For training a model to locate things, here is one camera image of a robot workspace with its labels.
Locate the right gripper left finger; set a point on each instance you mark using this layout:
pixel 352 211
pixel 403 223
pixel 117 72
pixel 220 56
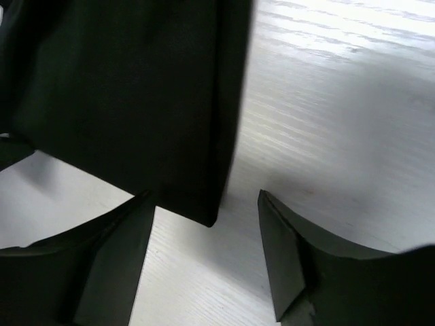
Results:
pixel 88 275

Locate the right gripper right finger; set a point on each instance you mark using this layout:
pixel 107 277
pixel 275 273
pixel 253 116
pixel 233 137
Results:
pixel 319 278

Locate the black t-shirt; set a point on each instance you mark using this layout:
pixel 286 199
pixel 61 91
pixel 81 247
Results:
pixel 141 94

